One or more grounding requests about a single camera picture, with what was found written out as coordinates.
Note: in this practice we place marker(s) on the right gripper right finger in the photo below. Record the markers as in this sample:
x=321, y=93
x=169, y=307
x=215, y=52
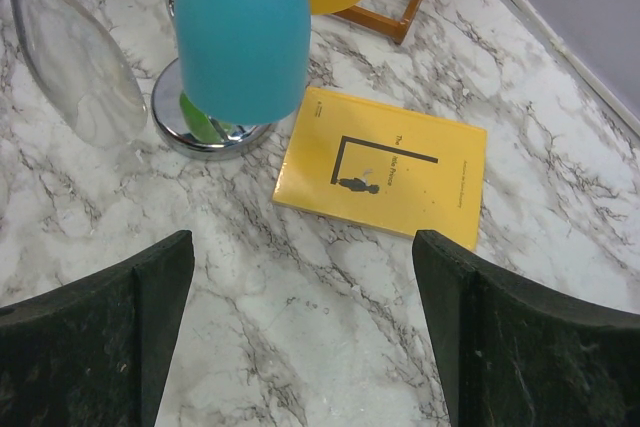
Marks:
x=512, y=352

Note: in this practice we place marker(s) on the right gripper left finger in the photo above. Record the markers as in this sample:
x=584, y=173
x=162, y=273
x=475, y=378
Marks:
x=97, y=351

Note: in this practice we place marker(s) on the chrome wine glass rack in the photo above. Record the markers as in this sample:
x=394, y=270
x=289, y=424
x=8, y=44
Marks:
x=181, y=124

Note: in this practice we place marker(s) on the blue plastic wine glass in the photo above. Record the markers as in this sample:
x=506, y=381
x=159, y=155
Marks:
x=244, y=61

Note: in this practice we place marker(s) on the yellow paper booklet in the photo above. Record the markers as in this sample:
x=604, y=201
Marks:
x=385, y=167

